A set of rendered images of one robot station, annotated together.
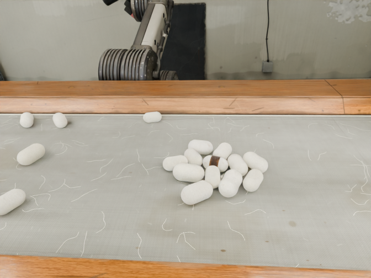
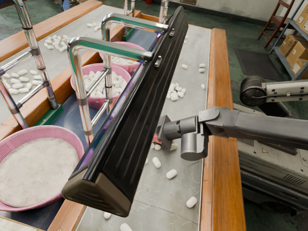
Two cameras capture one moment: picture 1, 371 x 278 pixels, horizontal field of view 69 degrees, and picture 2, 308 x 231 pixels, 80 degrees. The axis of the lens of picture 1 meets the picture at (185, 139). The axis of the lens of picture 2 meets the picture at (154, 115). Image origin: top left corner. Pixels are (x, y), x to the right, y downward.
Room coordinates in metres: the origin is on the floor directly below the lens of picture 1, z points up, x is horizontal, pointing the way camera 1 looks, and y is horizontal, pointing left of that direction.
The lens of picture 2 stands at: (0.21, -0.74, 1.27)
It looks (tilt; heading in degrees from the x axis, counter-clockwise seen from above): 45 degrees down; 91
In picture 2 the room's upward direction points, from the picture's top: 11 degrees clockwise
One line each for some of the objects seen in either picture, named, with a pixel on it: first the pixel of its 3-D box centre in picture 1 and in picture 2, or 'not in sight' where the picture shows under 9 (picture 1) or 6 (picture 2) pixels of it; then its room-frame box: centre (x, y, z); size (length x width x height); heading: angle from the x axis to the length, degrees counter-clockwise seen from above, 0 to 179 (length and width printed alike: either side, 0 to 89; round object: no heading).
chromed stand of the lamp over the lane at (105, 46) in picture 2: not in sight; (123, 106); (0.11, -0.36, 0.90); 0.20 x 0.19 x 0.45; 85
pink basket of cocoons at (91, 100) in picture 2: not in sight; (102, 87); (-0.07, -0.08, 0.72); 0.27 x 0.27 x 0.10
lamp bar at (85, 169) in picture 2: not in sight; (158, 58); (0.19, -0.37, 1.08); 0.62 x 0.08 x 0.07; 85
